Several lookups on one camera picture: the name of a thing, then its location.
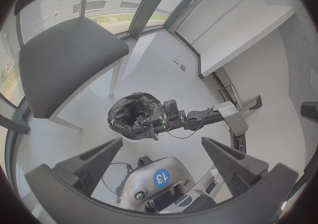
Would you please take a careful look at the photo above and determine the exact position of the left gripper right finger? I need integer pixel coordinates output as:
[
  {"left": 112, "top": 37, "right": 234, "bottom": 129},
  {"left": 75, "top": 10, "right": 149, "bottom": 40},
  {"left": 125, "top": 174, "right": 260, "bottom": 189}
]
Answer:
[{"left": 201, "top": 137, "right": 269, "bottom": 198}]

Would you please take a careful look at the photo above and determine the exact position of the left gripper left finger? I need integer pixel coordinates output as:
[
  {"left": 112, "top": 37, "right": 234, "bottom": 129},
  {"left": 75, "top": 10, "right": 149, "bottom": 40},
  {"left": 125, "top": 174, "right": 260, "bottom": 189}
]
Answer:
[{"left": 53, "top": 138, "right": 123, "bottom": 196}]

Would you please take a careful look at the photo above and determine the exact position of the white trash bin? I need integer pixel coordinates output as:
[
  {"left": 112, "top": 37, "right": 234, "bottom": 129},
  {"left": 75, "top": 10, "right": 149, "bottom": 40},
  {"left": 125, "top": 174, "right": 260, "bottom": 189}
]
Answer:
[{"left": 119, "top": 132, "right": 151, "bottom": 143}]

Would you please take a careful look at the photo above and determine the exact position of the black metal frame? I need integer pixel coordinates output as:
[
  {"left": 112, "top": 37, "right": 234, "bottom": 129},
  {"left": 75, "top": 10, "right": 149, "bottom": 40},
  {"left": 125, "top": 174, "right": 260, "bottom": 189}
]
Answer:
[{"left": 212, "top": 71, "right": 241, "bottom": 110}]

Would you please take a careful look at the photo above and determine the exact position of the white chair with grey seat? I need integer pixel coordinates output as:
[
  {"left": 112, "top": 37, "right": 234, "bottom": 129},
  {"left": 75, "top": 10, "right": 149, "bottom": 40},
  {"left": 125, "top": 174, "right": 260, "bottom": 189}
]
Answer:
[{"left": 14, "top": 0, "right": 130, "bottom": 131}]

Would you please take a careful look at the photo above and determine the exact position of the black cable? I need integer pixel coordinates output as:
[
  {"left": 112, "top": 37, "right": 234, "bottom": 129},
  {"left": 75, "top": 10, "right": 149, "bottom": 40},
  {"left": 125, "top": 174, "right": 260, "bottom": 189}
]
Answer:
[{"left": 100, "top": 162, "right": 132, "bottom": 195}]

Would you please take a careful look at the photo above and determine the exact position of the window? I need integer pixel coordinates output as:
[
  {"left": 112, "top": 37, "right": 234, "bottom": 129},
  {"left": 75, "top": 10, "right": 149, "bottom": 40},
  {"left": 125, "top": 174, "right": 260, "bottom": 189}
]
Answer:
[{"left": 0, "top": 0, "right": 216, "bottom": 144}]

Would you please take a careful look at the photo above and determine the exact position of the black plastic bag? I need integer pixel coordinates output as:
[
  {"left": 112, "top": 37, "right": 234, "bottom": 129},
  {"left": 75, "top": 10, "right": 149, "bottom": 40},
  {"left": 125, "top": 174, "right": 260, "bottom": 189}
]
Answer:
[{"left": 107, "top": 92, "right": 165, "bottom": 137}]

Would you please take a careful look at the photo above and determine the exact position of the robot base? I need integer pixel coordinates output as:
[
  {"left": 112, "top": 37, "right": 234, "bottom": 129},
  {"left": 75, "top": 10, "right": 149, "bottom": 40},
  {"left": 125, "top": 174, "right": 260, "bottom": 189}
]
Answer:
[{"left": 115, "top": 156, "right": 226, "bottom": 216}]

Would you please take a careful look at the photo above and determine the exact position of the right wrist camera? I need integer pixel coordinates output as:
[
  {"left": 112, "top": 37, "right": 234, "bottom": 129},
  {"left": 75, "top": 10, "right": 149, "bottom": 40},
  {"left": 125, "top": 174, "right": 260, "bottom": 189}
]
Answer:
[{"left": 151, "top": 116, "right": 166, "bottom": 126}]

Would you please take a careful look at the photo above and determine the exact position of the white desk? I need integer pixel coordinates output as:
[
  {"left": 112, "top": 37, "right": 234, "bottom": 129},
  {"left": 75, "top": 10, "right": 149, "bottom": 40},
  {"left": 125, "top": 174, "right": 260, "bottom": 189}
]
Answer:
[{"left": 191, "top": 0, "right": 297, "bottom": 78}]

